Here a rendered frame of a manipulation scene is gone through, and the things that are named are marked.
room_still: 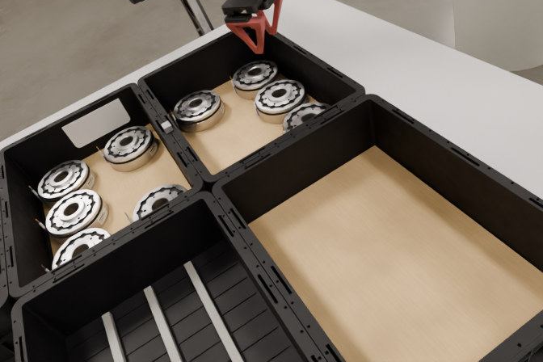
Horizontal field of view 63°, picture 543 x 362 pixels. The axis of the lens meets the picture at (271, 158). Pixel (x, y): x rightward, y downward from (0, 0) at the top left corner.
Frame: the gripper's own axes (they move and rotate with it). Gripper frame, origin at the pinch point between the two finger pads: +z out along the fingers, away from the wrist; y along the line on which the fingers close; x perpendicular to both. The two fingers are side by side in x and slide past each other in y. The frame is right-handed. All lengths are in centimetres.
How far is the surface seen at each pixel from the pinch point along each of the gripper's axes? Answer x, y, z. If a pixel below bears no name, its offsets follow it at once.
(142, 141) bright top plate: 24.2, -16.4, 12.2
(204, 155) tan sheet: 11.3, -15.4, 15.6
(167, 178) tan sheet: 15.8, -22.1, 15.5
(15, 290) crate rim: 17, -52, 5
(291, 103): -2.9, -2.3, 12.6
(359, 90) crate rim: -18.1, -6.1, 6.0
